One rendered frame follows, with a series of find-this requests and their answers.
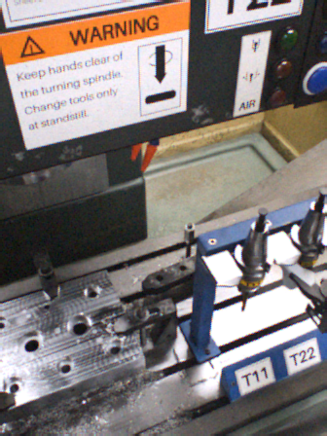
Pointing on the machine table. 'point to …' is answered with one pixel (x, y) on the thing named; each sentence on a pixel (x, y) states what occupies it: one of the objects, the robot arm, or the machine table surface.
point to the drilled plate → (89, 369)
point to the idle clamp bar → (182, 272)
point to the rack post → (201, 315)
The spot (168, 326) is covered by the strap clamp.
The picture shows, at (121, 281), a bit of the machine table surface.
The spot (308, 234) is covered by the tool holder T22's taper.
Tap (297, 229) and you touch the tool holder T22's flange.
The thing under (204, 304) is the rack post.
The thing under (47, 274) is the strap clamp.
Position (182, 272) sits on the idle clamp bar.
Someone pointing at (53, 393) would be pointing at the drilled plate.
